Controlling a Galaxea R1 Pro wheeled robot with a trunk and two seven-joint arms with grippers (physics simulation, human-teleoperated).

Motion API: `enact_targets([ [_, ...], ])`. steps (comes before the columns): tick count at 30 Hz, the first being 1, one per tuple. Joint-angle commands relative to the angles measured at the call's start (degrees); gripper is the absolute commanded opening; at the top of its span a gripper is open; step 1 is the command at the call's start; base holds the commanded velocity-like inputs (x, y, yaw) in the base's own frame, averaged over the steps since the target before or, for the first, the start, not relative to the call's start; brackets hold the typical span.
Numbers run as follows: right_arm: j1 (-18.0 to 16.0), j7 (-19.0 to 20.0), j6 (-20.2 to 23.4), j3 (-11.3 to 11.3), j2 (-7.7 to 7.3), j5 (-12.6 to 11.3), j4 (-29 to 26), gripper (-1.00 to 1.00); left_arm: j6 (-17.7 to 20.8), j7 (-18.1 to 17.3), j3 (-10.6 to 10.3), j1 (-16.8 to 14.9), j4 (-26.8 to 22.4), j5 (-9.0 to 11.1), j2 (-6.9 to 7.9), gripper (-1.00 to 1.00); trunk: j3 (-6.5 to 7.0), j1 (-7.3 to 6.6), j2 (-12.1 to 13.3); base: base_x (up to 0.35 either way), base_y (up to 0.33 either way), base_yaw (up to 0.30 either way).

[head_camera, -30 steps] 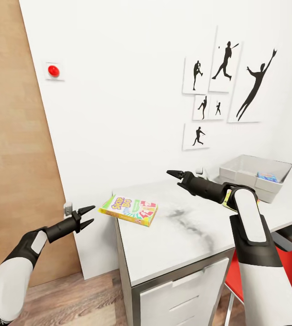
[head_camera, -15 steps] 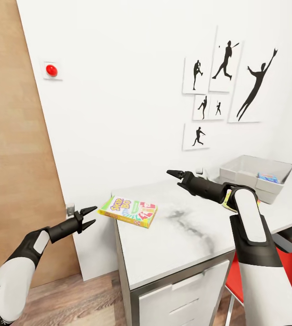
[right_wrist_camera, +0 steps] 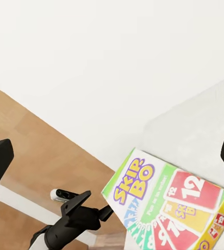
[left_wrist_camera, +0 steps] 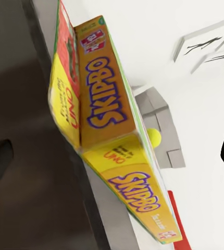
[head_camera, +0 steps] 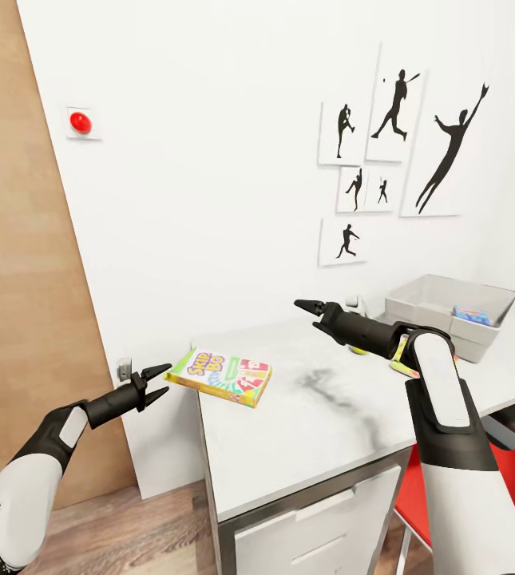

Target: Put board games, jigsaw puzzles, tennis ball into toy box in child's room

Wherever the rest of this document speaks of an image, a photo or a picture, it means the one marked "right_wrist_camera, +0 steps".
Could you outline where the board game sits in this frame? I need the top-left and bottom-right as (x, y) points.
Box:
(101, 147), (224, 250)

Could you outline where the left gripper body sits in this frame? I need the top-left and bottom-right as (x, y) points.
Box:
(54, 205), (101, 244)

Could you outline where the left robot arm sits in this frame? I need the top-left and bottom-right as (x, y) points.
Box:
(28, 189), (114, 250)

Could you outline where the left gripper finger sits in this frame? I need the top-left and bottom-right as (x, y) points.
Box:
(82, 205), (114, 221)
(64, 190), (91, 223)

